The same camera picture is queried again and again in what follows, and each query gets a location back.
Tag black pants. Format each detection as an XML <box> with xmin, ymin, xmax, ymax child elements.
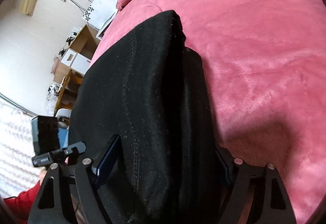
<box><xmin>68</xmin><ymin>10</ymin><xmax>220</xmax><ymax>223</ymax></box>

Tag red sleeve left forearm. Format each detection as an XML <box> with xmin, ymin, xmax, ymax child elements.
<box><xmin>4</xmin><ymin>180</ymin><xmax>41</xmax><ymax>223</ymax></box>

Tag wooden desk shelf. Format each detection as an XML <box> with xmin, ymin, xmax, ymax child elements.
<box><xmin>54</xmin><ymin>25</ymin><xmax>99</xmax><ymax>114</ymax></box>

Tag white storage box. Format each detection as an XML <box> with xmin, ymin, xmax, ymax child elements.
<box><xmin>61</xmin><ymin>49</ymin><xmax>91</xmax><ymax>75</ymax></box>

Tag white floral bedside box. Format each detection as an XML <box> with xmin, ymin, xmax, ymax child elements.
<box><xmin>82</xmin><ymin>0</ymin><xmax>117</xmax><ymax>31</ymax></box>

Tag pink bed cover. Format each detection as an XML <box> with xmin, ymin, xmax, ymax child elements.
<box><xmin>93</xmin><ymin>0</ymin><xmax>325</xmax><ymax>223</ymax></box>

